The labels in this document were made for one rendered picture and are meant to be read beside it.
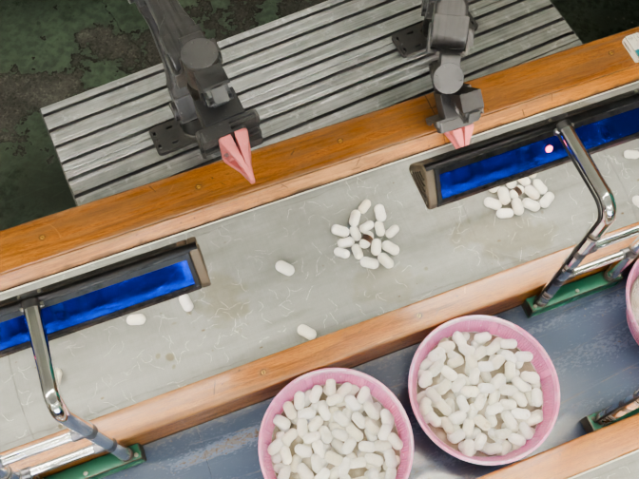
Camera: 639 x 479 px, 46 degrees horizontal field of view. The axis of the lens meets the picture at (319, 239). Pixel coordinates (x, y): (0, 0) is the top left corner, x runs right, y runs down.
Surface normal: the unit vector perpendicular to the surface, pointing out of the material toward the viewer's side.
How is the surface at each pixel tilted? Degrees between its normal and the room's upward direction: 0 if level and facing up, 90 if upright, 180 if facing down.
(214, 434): 0
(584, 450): 0
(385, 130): 0
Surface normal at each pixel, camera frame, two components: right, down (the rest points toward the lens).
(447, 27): -0.07, 0.35
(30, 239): 0.00, -0.41
